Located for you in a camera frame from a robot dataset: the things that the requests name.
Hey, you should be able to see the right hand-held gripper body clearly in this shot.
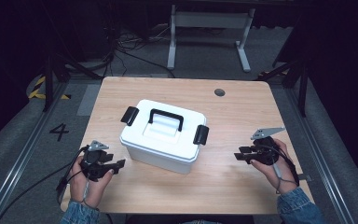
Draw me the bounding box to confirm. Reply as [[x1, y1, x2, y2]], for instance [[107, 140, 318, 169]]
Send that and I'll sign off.
[[245, 126, 286, 166]]

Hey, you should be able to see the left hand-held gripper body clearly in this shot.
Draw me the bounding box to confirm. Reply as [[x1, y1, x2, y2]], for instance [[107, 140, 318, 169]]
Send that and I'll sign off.
[[79, 139, 115, 183]]

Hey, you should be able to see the black box latch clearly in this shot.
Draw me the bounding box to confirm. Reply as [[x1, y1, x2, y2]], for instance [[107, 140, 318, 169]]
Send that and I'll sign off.
[[120, 105, 140, 127], [192, 124, 210, 147]]

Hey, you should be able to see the white storage box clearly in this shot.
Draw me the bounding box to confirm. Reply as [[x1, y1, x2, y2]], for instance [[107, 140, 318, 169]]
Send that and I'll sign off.
[[119, 99, 210, 175]]

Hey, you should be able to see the black box handle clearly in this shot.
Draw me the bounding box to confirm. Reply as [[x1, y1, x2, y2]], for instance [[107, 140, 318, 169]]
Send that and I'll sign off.
[[147, 108, 185, 133]]

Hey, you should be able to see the person's left hand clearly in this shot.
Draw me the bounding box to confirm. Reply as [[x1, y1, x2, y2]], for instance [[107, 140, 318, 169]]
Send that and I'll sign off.
[[68, 155, 116, 209]]

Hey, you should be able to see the person's right hand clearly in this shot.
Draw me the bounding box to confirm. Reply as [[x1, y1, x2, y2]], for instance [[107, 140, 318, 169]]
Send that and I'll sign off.
[[250, 138, 300, 195]]

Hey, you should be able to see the black tripod stand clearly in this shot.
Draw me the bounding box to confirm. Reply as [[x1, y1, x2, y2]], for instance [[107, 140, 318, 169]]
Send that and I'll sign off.
[[42, 54, 103, 113], [257, 57, 309, 119]]

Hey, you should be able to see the yellow black floor tape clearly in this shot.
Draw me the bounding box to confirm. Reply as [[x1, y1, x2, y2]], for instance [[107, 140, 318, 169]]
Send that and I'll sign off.
[[27, 75, 72, 101]]

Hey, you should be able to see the grey wrist strap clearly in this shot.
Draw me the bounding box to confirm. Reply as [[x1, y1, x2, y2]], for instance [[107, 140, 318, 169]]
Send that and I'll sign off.
[[81, 179, 100, 211], [272, 162, 298, 194]]

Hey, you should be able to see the metal floor rail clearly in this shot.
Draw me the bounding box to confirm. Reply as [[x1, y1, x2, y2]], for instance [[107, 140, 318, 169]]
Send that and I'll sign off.
[[0, 81, 68, 224], [283, 87, 357, 224]]

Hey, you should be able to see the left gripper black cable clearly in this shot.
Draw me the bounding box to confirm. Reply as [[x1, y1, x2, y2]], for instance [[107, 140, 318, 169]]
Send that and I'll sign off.
[[0, 145, 90, 224]]

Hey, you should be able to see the bundle of floor cables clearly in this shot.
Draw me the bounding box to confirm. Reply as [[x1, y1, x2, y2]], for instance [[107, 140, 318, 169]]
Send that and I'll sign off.
[[102, 24, 176, 78]]

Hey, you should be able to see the white metal table frame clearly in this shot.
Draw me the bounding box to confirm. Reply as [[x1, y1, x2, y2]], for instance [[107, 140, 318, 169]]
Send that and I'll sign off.
[[166, 4, 256, 73]]

